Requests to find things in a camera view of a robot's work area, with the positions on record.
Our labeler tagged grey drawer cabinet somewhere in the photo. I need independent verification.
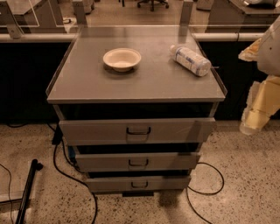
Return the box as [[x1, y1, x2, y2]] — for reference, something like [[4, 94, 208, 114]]
[[45, 25, 228, 198]]

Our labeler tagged clear plastic water bottle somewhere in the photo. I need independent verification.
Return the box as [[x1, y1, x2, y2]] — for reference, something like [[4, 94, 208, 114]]
[[170, 45, 212, 77]]

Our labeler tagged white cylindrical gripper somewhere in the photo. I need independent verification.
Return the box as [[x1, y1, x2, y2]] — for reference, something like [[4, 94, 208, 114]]
[[238, 38, 280, 136]]

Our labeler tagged black metal floor bar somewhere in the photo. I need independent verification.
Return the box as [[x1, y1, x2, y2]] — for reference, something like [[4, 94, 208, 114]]
[[15, 159, 43, 224]]

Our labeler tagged grey bottom drawer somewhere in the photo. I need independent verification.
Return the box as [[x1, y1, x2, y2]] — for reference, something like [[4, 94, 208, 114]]
[[86, 176, 190, 193]]

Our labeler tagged black floor cable left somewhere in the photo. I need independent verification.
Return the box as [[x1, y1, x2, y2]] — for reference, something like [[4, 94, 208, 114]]
[[46, 122, 99, 224]]

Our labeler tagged black floor cable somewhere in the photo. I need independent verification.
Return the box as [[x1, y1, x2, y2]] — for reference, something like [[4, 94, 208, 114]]
[[46, 122, 99, 224], [185, 162, 225, 224]]

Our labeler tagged black floor cable right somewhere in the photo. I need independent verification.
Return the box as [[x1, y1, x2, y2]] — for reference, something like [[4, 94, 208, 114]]
[[185, 162, 225, 224]]

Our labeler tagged grey background desk left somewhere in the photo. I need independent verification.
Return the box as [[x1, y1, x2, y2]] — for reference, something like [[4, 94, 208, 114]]
[[0, 0, 75, 34]]

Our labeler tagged grey drawer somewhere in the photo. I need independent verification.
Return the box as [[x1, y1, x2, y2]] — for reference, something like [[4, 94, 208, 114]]
[[59, 118, 215, 146], [76, 152, 200, 172], [86, 176, 190, 193]]

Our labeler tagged grey background desk right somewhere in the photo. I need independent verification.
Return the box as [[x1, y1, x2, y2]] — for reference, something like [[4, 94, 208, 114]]
[[206, 0, 280, 33]]

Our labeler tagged grey top drawer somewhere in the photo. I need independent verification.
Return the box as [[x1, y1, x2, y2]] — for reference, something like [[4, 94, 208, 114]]
[[59, 118, 215, 146]]

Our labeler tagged white horizontal rail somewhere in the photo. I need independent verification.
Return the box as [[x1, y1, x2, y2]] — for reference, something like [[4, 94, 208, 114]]
[[0, 32, 263, 43]]

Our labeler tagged black office chair base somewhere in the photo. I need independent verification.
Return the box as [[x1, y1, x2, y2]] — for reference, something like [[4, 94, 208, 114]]
[[136, 0, 170, 11]]

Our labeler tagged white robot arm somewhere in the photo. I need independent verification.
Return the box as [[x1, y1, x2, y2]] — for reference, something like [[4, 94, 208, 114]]
[[238, 17, 280, 135]]

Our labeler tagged white paper bowl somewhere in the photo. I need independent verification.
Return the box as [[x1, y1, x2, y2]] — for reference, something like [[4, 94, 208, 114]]
[[103, 48, 142, 72]]

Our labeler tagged grey background desk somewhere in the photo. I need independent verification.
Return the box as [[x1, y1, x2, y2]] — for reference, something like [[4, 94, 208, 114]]
[[0, 0, 75, 34], [206, 0, 280, 33]]

